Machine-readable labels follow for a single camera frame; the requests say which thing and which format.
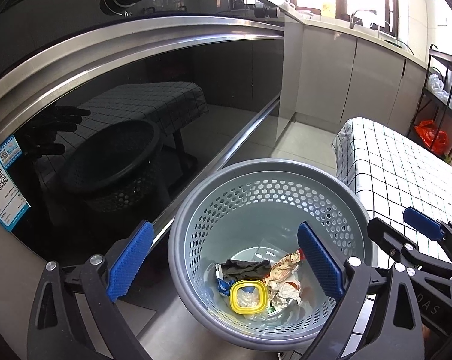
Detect yellow plastic lid ring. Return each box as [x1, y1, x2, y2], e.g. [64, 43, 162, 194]
[228, 279, 268, 316]

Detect blue cloth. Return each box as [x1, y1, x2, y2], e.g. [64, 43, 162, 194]
[216, 278, 254, 297]

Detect white paper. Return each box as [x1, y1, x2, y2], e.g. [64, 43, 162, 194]
[269, 280, 302, 311]

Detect clear crumpled plastic trash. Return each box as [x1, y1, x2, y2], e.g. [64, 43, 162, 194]
[236, 290, 263, 321]

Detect grey perforated trash basket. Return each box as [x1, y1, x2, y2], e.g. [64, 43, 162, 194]
[169, 158, 377, 352]

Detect grey kitchen cabinets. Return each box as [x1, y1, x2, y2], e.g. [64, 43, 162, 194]
[280, 16, 426, 134]

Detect white black grid tablecloth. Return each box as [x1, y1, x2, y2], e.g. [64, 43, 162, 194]
[332, 117, 452, 261]

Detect orange plastic bag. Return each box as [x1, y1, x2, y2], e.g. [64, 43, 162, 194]
[414, 119, 449, 156]

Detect black crumpled wrapper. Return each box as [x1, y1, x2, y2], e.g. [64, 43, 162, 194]
[221, 259, 272, 281]

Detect black metal shelf rack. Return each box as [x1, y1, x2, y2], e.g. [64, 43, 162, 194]
[407, 44, 452, 163]

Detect blue energy label sticker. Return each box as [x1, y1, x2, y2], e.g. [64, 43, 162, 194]
[0, 135, 30, 232]

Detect clear white plastic bag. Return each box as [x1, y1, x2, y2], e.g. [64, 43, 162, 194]
[427, 73, 449, 102]

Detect chrome sink faucet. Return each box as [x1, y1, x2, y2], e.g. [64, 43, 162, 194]
[349, 9, 377, 29]

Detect yellow container on windowsill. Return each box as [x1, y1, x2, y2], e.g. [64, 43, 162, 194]
[321, 2, 336, 19]

